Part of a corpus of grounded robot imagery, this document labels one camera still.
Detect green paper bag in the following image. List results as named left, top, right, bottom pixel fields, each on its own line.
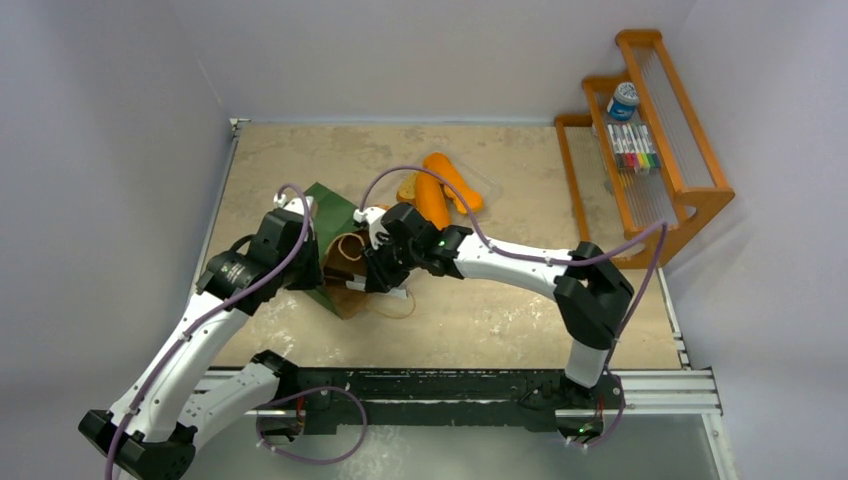
left=301, top=181, right=417, bottom=322

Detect metal tongs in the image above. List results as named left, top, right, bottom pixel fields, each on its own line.
left=344, top=281, right=409, bottom=299

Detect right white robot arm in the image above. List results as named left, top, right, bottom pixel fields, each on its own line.
left=353, top=203, right=634, bottom=407

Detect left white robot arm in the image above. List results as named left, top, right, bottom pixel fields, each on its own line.
left=78, top=199, right=322, bottom=479

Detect clear plastic tray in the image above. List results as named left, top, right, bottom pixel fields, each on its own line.
left=387, top=144, right=502, bottom=228

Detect coloured marker set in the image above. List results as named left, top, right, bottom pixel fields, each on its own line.
left=606, top=122, right=662, bottom=174

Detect orange wooden shelf rack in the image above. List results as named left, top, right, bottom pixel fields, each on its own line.
left=554, top=29, right=735, bottom=269

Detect blue white jar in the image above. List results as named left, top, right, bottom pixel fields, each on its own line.
left=606, top=82, right=640, bottom=122

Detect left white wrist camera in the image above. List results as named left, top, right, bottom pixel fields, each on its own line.
left=273, top=193, right=316, bottom=217

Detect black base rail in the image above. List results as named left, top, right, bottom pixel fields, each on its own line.
left=260, top=367, right=625, bottom=438

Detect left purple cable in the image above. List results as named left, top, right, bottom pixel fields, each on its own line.
left=103, top=182, right=315, bottom=480

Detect purple cable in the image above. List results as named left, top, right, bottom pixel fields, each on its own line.
left=103, top=182, right=315, bottom=480
left=357, top=165, right=670, bottom=452

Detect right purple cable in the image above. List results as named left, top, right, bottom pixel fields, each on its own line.
left=357, top=165, right=670, bottom=452

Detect aluminium frame rail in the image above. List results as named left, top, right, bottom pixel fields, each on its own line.
left=192, top=367, right=723, bottom=417

